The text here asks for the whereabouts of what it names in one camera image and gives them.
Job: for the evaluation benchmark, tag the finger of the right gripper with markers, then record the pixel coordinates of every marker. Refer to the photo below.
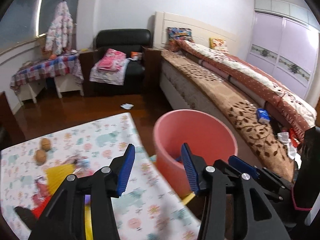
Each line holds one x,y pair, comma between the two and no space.
242,166

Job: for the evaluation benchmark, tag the yellow box under bucket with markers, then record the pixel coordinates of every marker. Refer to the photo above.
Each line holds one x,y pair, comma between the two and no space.
188,198

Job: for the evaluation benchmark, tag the colourful cartoon pillow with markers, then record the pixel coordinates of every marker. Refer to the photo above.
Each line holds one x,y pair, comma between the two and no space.
175,34

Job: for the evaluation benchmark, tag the white tissue on floor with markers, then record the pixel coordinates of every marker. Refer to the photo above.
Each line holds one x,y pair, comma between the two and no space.
127,106

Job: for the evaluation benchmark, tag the pink plastic trash bucket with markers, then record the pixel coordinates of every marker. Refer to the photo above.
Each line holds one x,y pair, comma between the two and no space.
206,136

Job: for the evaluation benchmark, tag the plaid checkered tablecloth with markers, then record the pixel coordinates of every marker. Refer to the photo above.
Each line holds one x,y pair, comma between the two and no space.
61,66

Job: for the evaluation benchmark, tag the white side table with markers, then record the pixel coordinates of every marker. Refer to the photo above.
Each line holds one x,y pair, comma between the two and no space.
61,84

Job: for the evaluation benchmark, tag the yellow foam net sleeve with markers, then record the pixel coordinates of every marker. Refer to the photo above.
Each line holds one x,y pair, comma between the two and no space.
56,175

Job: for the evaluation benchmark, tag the white crumpled cloth on bed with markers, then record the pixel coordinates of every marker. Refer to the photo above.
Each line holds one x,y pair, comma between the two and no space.
284,138

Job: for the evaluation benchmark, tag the red dotted quilt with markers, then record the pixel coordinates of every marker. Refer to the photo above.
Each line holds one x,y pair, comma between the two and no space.
298,113

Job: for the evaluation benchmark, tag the walnut farther one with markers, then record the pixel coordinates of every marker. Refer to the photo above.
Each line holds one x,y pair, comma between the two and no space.
45,144

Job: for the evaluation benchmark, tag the pink folded blanket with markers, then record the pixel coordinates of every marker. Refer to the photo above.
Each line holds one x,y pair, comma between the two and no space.
112,61

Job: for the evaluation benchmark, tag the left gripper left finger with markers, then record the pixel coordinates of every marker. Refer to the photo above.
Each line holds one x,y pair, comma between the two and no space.
64,215

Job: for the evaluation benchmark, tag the walnut nearer table edge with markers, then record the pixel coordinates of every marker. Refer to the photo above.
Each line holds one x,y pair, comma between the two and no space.
40,157

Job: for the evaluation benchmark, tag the light floral folded sheet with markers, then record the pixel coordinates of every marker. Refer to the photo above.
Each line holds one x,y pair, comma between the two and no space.
109,77

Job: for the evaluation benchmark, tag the black leather armchair far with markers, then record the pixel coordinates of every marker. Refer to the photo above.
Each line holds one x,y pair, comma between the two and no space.
142,76

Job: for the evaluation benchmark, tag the yellow plastic bag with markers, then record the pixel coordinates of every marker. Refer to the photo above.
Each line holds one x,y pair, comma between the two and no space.
88,223

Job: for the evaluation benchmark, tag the yellow red pillow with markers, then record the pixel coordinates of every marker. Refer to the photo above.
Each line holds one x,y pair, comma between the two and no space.
219,45

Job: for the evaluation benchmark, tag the orange box on armchair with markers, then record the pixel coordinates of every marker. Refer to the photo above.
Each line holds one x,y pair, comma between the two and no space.
136,55

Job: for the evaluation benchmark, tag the clear printed snack bag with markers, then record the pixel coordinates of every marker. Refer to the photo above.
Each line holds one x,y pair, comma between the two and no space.
41,190

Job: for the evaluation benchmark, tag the white bed frame headboard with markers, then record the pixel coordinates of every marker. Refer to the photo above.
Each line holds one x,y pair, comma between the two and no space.
188,85

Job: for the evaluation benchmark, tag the hanging floral puffer jacket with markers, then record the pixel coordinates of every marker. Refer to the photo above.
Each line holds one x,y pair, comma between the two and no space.
60,33

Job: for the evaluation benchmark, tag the blue tissue pack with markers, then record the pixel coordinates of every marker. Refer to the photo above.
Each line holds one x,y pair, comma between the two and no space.
262,116

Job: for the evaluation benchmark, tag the floral bear tablecloth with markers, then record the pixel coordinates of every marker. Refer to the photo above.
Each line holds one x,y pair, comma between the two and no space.
148,209

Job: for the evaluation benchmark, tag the lilac sliding wardrobe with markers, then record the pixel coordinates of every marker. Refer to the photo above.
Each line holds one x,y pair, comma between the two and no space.
285,43

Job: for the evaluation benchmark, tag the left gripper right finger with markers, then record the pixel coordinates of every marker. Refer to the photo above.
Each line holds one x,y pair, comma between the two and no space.
209,183

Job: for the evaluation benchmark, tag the black foam net sleeve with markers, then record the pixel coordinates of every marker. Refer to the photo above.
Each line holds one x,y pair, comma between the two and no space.
27,217

